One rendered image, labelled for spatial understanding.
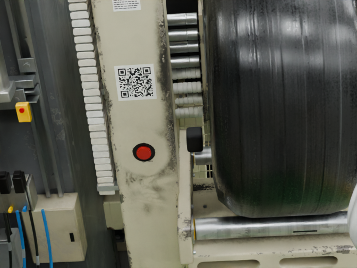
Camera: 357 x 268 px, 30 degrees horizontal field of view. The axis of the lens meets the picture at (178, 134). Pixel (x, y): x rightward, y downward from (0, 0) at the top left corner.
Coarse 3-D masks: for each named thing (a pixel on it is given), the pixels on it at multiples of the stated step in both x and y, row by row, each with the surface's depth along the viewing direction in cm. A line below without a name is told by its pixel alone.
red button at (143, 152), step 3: (141, 147) 135; (144, 147) 135; (147, 147) 135; (138, 150) 135; (141, 150) 135; (144, 150) 135; (147, 150) 135; (150, 150) 136; (138, 153) 136; (141, 153) 136; (144, 153) 136; (147, 153) 136; (150, 153) 136; (138, 156) 136; (141, 156) 136; (144, 156) 136; (147, 156) 136; (141, 159) 137; (144, 159) 136
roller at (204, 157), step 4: (204, 148) 162; (208, 148) 161; (196, 152) 161; (200, 152) 161; (204, 152) 161; (208, 152) 161; (196, 156) 161; (200, 156) 161; (204, 156) 161; (208, 156) 161; (196, 160) 161; (200, 160) 161; (204, 160) 161; (208, 160) 161; (196, 164) 162; (200, 164) 162; (204, 164) 162; (208, 164) 163
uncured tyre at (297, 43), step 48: (240, 0) 112; (288, 0) 111; (336, 0) 110; (240, 48) 110; (288, 48) 109; (336, 48) 108; (240, 96) 110; (288, 96) 109; (336, 96) 109; (240, 144) 113; (288, 144) 112; (336, 144) 112; (240, 192) 120; (288, 192) 119; (336, 192) 119
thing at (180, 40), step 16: (176, 0) 175; (192, 0) 175; (176, 16) 164; (192, 16) 164; (176, 32) 165; (192, 32) 165; (176, 48) 168; (192, 48) 168; (176, 64) 169; (192, 64) 169; (176, 80) 187; (192, 80) 187; (192, 96) 176; (176, 112) 177; (192, 112) 176
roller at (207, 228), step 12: (228, 216) 139; (240, 216) 138; (288, 216) 137; (300, 216) 137; (312, 216) 136; (324, 216) 136; (336, 216) 136; (204, 228) 137; (216, 228) 137; (228, 228) 137; (240, 228) 136; (252, 228) 136; (264, 228) 136; (276, 228) 136; (288, 228) 136; (300, 228) 136; (312, 228) 136; (324, 228) 136; (336, 228) 136
